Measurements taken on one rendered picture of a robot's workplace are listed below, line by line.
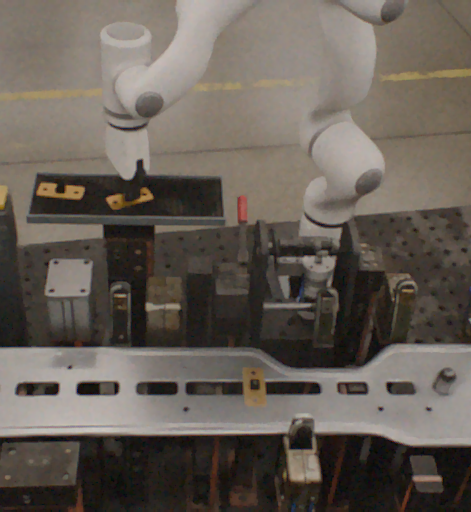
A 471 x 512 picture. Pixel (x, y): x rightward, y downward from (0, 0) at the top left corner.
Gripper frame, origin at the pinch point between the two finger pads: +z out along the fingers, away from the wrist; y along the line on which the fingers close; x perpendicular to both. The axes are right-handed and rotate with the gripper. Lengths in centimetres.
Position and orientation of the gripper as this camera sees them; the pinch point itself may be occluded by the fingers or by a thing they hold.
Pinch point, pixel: (129, 187)
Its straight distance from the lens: 158.6
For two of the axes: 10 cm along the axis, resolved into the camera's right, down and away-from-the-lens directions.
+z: -0.7, 7.5, 6.6
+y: 4.7, 6.1, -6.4
